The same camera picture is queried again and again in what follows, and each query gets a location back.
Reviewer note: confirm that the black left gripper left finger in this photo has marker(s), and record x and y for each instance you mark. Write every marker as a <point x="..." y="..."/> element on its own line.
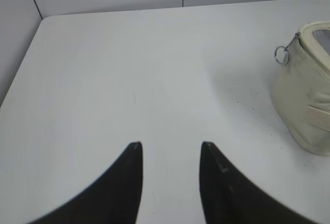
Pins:
<point x="113" y="198"/>

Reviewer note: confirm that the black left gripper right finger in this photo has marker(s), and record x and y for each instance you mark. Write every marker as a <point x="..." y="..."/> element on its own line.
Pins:
<point x="228" y="196"/>

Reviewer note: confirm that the cream canvas zipper bag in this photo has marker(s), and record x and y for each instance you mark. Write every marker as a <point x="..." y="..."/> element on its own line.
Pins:
<point x="300" y="92"/>

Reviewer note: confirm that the metal ring zipper pull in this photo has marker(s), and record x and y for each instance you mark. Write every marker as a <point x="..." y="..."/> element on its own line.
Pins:
<point x="282" y="54"/>

